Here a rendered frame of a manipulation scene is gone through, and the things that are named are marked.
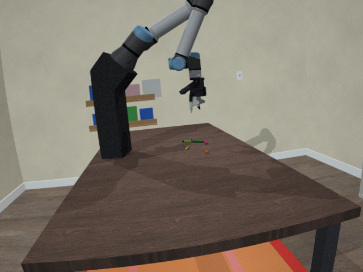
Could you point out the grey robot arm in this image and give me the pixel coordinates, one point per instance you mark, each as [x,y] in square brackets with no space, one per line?
[142,39]

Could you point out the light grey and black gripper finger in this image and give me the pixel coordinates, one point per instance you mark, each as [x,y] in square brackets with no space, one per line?
[201,101]
[192,101]

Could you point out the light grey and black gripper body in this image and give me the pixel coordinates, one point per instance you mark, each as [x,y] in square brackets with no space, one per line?
[199,85]

